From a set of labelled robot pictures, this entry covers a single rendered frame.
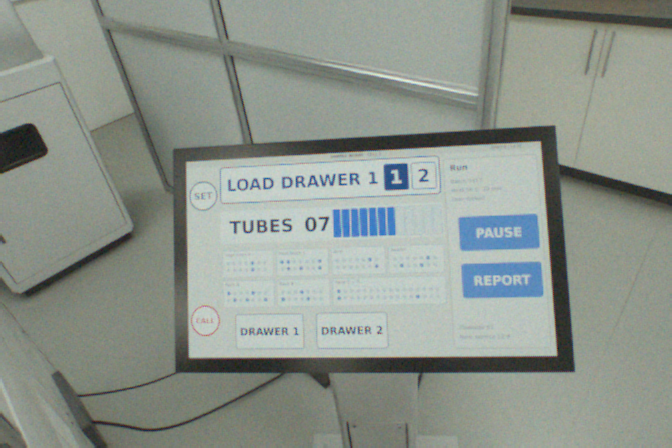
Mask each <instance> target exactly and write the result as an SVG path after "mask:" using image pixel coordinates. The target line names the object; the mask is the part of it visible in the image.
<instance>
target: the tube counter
mask: <svg viewBox="0 0 672 448"><path fill-rule="evenodd" d="M302 221H303V241H327V240H357V239H388V237H391V238H419V236H444V221H443V203H442V202H436V203H412V204H388V205H363V206H339V207H314V208H302Z"/></svg>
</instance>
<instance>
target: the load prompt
mask: <svg viewBox="0 0 672 448"><path fill-rule="evenodd" d="M219 168H220V205H223V204H247V203H271V202H294V201H317V200H341V198H364V197H388V196H410V195H434V194H442V184H441V166H440V155H423V156H405V157H386V158H366V160H347V161H328V162H309V163H289V164H270V165H251V166H232V167H219Z"/></svg>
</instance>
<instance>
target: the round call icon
mask: <svg viewBox="0 0 672 448"><path fill-rule="evenodd" d="M190 337H221V305H190Z"/></svg>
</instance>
